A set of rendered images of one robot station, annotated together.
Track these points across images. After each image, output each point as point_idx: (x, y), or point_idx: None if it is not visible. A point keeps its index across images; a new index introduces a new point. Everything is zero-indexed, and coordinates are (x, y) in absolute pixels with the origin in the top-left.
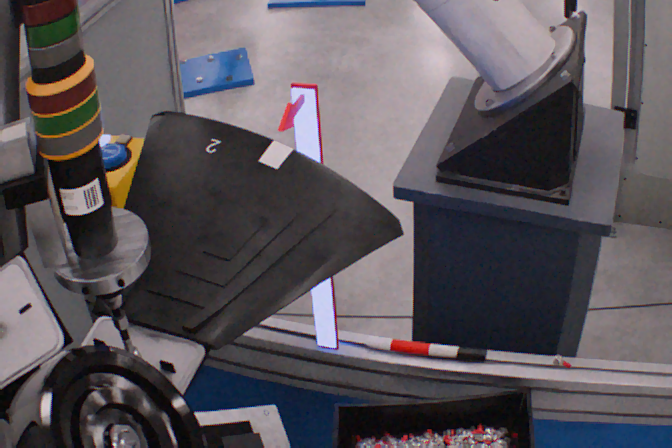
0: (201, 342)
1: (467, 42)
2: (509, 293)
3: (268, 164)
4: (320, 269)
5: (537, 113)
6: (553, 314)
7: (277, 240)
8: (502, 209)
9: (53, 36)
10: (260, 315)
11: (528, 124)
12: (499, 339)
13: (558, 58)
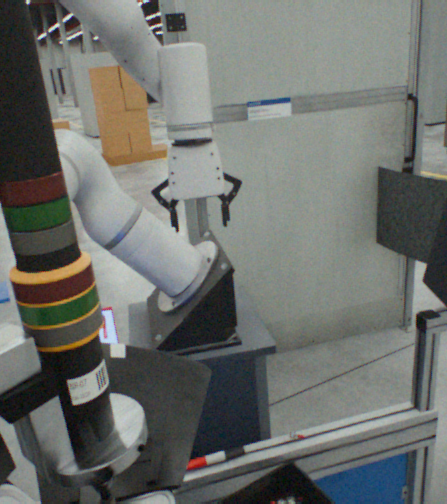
0: (166, 487)
1: (154, 270)
2: (217, 413)
3: (118, 356)
4: (195, 403)
5: (212, 295)
6: (250, 416)
7: (159, 396)
8: (202, 361)
9: (58, 216)
10: (188, 446)
11: (206, 304)
12: (219, 447)
13: (212, 259)
